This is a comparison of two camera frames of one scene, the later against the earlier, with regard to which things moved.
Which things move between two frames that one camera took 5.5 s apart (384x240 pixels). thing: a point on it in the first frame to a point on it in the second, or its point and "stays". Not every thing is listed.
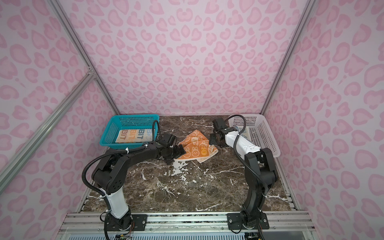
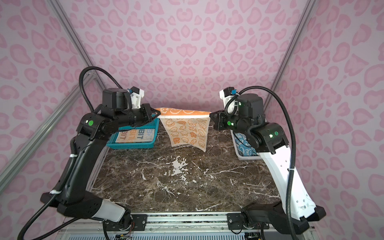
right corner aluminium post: [310, 5] stays
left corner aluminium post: [83, 51] stays
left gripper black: [178, 154] to [146, 109]
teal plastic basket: [128, 131] stays
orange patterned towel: [197, 147] to [184, 126]
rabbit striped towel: [135, 135] stays
